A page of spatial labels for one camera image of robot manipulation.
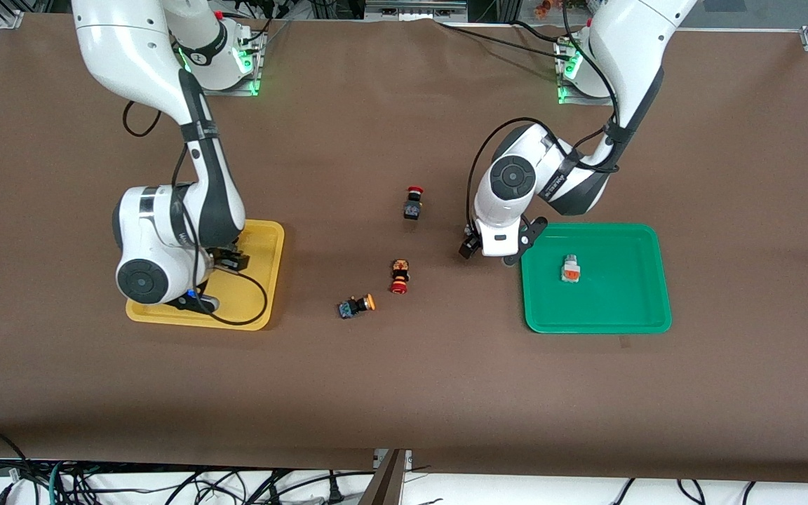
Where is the brown table cover cloth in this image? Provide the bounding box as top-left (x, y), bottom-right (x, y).
top-left (0, 13), bottom-right (808, 485)

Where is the wooden beam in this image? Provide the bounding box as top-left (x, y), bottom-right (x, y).
top-left (358, 449), bottom-right (408, 505)

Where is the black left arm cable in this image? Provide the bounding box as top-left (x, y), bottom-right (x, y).
top-left (465, 0), bottom-right (622, 236)

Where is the red button black body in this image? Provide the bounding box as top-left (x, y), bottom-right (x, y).
top-left (403, 185), bottom-right (426, 222)

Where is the small white bracket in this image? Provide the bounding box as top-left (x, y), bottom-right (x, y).
top-left (374, 449), bottom-right (413, 471)

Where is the green plastic tray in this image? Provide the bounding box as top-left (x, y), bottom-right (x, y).
top-left (520, 223), bottom-right (673, 335)

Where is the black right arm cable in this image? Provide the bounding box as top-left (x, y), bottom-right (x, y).
top-left (122, 67), bottom-right (269, 327)

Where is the black cable across table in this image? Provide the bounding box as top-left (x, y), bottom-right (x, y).
top-left (434, 20), bottom-right (570, 60)

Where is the grey metal rail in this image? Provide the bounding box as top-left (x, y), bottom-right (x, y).
top-left (364, 0), bottom-right (469, 20)

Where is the yellow capped push button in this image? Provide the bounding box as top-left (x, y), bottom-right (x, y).
top-left (337, 293), bottom-right (377, 321)

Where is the yellow plastic tray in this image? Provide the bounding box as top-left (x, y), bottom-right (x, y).
top-left (126, 220), bottom-right (285, 331)

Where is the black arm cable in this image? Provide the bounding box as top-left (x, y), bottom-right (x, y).
top-left (122, 67), bottom-right (269, 327)
top-left (465, 0), bottom-right (622, 236)

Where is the green floor cable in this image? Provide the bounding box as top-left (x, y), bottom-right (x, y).
top-left (46, 459), bottom-right (65, 505)

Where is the red button orange topped body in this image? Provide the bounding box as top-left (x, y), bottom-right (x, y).
top-left (389, 258), bottom-right (412, 295)

